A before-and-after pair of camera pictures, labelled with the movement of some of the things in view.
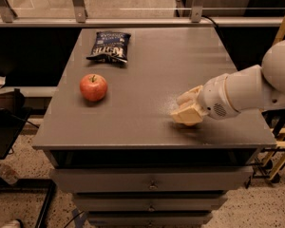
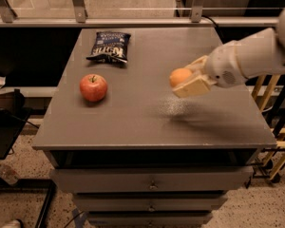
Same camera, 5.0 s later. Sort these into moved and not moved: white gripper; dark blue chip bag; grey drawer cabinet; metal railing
Moved: white gripper
Not moved: dark blue chip bag; metal railing; grey drawer cabinet
